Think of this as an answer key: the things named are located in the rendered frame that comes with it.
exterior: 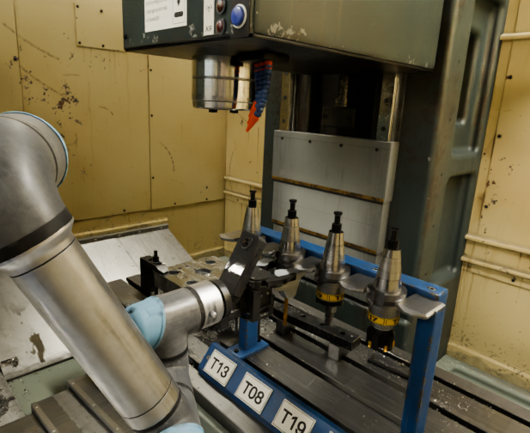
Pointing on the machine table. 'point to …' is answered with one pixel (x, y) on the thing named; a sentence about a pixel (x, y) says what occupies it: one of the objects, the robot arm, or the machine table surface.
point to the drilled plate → (167, 283)
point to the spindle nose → (222, 82)
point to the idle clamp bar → (339, 344)
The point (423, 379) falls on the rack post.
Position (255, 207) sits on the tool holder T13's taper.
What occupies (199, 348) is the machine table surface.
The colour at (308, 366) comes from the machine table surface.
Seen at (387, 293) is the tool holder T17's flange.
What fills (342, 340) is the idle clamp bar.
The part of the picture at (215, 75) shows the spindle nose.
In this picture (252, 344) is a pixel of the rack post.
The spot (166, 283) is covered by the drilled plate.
